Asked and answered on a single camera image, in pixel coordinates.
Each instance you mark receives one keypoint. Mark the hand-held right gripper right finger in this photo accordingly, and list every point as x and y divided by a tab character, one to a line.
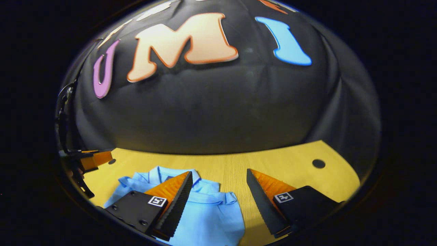
264	205

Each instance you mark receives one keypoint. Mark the black backdrop cloth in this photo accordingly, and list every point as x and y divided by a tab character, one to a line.
222	109

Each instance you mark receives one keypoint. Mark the light blue T-shirt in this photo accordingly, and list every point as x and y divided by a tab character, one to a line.
211	218

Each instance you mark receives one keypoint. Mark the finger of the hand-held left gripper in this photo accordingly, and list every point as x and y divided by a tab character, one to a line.
99	160
88	150

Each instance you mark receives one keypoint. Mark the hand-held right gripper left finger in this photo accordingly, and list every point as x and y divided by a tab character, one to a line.
175	205

